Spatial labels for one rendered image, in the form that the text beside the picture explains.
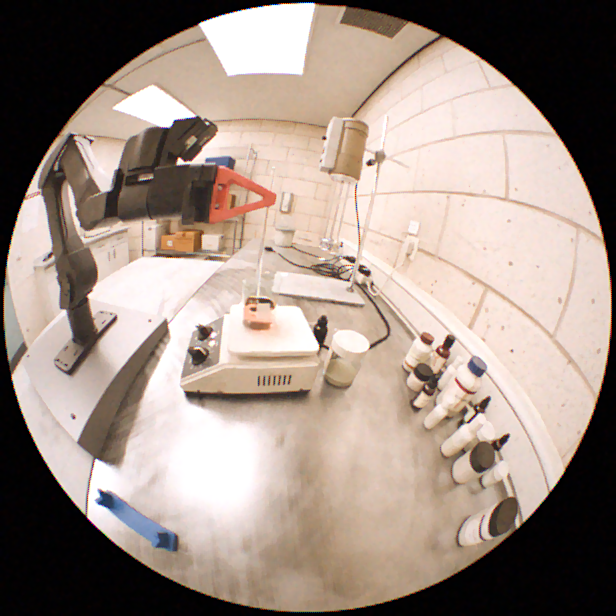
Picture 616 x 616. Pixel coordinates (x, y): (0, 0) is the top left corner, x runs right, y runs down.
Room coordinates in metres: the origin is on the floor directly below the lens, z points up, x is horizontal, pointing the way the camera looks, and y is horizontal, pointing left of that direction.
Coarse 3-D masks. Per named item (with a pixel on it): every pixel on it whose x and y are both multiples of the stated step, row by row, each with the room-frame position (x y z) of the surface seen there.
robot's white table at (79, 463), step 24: (144, 264) 0.58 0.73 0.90; (168, 264) 0.62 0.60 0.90; (192, 264) 0.67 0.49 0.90; (216, 264) 0.71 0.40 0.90; (96, 288) 0.30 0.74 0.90; (120, 288) 0.35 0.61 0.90; (144, 288) 0.40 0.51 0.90; (168, 288) 0.43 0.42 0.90; (192, 288) 0.47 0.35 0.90; (168, 312) 0.32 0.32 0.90; (24, 384) -0.15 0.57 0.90; (24, 408) -0.18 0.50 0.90; (48, 432) -0.12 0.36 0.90; (48, 456) -0.16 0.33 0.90; (72, 456) -0.10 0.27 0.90; (72, 480) -0.13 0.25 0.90
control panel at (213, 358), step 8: (216, 320) 0.26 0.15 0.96; (216, 328) 0.24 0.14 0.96; (192, 336) 0.23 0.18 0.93; (216, 336) 0.22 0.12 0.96; (192, 344) 0.21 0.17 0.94; (200, 344) 0.21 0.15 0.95; (208, 344) 0.20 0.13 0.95; (216, 344) 0.20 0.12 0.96; (216, 352) 0.18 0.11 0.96; (184, 360) 0.18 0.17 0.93; (208, 360) 0.17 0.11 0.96; (216, 360) 0.17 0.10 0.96; (184, 368) 0.16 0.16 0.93; (192, 368) 0.16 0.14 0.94; (200, 368) 0.16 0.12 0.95; (184, 376) 0.15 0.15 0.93
